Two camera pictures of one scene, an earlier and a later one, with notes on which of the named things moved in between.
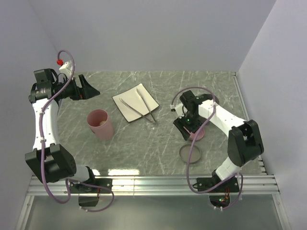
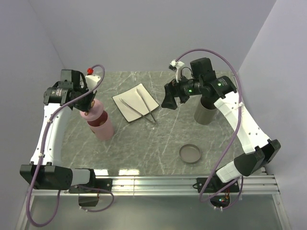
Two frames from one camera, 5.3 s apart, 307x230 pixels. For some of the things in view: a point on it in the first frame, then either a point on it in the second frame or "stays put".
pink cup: x=99 y=121 stays put
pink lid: x=192 y=134 to x=95 y=112
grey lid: x=184 y=153 stays put
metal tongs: x=153 y=120 stays put
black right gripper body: x=191 y=122 to x=184 y=88
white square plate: x=132 y=97 stays put
